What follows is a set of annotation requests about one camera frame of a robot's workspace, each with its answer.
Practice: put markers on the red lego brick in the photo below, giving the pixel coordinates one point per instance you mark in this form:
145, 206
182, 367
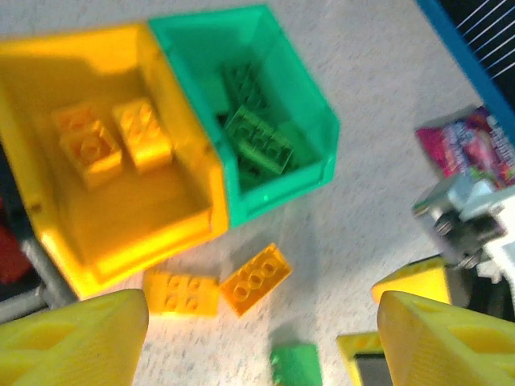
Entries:
10, 257

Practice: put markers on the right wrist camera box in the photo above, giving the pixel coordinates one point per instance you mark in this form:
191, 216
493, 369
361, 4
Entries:
454, 225

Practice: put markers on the yellow lego brick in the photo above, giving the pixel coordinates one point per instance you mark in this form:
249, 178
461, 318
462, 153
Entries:
92, 154
142, 132
255, 279
74, 116
181, 295

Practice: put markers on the colourful snack packet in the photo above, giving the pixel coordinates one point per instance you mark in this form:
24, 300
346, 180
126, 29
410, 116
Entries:
462, 149

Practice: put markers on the yellow plastic bin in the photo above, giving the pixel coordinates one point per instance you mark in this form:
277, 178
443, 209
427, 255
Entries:
133, 225

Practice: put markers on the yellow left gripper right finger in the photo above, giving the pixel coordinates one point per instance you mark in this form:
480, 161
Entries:
442, 350

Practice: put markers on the dark green lego brick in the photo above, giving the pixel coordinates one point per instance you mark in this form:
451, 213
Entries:
245, 86

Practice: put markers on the green plastic bin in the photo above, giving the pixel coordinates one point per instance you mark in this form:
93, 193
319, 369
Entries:
277, 197

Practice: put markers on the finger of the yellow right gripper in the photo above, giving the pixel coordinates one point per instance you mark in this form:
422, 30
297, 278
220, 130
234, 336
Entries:
348, 350
414, 281

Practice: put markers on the blue table rim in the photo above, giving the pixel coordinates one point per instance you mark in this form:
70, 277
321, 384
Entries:
462, 52

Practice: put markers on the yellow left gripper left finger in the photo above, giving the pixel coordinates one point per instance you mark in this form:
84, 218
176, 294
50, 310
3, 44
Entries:
72, 346

